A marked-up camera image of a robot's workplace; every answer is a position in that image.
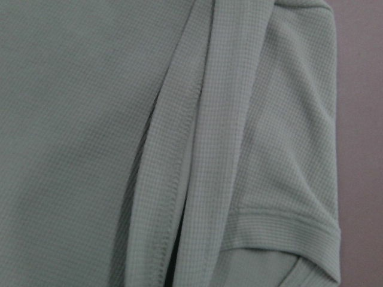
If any olive green long-sleeve shirt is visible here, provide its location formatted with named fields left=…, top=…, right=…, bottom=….
left=1, top=1, right=341, bottom=286

